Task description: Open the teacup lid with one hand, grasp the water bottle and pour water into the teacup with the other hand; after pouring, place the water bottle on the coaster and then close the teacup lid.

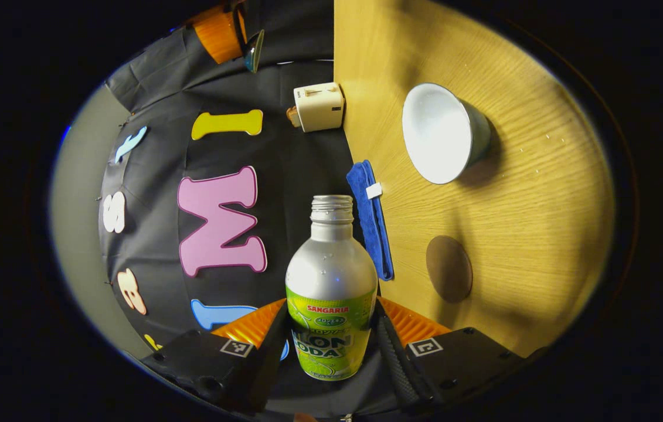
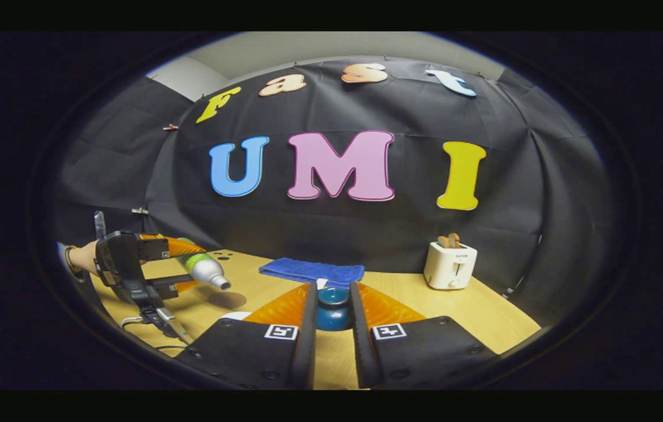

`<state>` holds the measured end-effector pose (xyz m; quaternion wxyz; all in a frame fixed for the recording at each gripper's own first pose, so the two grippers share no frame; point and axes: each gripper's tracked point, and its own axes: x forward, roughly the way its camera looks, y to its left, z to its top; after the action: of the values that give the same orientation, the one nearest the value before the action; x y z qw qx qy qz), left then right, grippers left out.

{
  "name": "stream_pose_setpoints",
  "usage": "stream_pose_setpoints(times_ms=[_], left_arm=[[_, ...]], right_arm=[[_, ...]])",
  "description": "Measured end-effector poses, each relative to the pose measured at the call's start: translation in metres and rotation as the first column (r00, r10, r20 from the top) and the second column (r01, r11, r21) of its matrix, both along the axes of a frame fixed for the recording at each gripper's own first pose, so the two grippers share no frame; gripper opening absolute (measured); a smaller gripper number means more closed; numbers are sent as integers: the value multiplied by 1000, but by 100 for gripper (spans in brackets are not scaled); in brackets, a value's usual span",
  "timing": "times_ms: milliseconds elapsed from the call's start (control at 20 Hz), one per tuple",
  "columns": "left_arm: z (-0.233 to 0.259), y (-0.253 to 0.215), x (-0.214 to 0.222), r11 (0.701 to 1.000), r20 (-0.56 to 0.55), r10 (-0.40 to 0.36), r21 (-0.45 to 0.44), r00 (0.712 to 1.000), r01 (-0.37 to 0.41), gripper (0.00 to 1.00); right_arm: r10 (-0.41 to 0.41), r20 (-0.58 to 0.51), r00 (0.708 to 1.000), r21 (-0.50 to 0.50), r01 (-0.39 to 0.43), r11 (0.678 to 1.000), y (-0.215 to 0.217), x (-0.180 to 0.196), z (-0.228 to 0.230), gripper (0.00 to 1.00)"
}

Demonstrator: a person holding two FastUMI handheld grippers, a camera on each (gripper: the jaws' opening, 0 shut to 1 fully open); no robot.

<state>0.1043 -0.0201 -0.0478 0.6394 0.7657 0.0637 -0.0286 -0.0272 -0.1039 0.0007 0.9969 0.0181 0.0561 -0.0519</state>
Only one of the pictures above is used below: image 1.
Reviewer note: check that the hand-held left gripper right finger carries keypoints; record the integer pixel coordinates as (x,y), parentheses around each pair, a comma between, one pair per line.
(395,363)

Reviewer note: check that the dark blue teacup lid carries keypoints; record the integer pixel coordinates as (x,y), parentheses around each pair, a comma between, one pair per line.
(253,53)

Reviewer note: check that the blue folded towel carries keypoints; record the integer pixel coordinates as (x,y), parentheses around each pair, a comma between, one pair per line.
(373,228)

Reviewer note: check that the brown bread slice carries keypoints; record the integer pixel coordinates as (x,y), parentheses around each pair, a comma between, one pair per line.
(293,116)

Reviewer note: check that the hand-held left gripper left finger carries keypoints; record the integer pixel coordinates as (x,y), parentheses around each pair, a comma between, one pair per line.
(261,381)

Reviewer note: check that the black backdrop cloth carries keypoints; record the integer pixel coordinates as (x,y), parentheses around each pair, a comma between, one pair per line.
(284,158)

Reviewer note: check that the brown round coaster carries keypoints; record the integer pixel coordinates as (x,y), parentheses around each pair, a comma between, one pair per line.
(448,269)

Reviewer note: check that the silver green-label water bottle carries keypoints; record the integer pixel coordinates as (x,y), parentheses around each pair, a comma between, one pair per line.
(331,275)

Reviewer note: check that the cream toaster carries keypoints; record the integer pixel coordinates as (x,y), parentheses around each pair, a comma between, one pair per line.
(320,106)

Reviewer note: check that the white and blue teacup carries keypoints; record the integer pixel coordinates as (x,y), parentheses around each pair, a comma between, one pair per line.
(437,135)

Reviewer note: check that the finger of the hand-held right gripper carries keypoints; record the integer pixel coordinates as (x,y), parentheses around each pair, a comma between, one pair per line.
(220,32)

